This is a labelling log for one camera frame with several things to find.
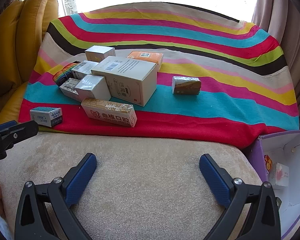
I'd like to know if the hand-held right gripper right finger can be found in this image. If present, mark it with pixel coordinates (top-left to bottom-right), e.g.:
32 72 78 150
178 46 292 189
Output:
199 154 282 240

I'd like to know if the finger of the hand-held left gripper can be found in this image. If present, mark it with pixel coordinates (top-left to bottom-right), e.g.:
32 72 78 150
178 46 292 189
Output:
0 120 18 135
0 120 39 163

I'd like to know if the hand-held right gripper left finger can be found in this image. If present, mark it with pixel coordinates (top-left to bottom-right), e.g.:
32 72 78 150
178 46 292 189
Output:
14 152 97 240

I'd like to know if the blue white small box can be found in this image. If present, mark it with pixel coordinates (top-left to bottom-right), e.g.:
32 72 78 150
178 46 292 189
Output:
30 106 64 127

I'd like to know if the purple cardboard box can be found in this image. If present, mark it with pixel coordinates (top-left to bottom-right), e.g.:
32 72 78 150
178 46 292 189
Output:
244 130 300 240

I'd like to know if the orange box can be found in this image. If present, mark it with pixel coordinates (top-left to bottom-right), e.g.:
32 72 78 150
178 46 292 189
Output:
126 51 164 72

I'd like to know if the red orange small packet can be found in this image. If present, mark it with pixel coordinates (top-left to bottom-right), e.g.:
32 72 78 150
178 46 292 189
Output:
264 154 273 175

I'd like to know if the rainbow striped blanket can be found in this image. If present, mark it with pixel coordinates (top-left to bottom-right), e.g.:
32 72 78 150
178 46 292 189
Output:
18 2 300 148

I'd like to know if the white pink small box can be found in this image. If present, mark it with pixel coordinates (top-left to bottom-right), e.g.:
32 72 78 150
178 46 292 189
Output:
267 162 290 187

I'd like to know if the white ampoule box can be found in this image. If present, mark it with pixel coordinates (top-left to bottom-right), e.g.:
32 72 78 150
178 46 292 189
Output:
59 78 81 102

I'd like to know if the long gold white box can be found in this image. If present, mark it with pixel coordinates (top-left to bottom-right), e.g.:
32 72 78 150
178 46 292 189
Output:
80 98 137 128

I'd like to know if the yellow leather sofa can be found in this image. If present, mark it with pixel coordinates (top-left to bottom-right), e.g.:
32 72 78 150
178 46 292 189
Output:
0 0 59 128

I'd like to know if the white cube box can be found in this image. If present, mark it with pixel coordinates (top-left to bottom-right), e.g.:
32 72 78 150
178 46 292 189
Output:
75 75 112 103

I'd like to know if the white barcode box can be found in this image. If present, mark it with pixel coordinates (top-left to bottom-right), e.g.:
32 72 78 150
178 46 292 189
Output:
71 60 99 79

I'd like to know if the gold silver small box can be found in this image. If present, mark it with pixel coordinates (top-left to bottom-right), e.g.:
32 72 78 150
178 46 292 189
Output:
172 76 201 96

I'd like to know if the large beige box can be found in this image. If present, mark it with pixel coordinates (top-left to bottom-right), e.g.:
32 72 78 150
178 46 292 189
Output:
90 56 157 107

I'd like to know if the rainbow striped strap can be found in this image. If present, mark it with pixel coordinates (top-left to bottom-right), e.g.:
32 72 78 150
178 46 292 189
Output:
52 62 77 88

